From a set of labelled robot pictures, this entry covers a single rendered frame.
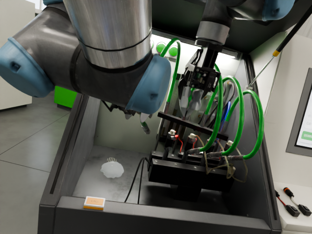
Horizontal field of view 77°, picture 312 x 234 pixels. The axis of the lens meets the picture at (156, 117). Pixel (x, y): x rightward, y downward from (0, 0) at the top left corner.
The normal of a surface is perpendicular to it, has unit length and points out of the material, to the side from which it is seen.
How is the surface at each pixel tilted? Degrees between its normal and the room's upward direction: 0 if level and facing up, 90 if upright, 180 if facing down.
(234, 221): 0
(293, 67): 76
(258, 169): 90
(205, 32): 90
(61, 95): 90
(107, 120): 90
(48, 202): 43
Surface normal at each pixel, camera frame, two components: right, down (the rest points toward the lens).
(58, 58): -0.22, 0.11
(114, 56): 0.08, 0.85
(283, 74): 0.15, 0.12
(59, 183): 0.24, -0.44
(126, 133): 0.10, 0.35
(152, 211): 0.24, -0.92
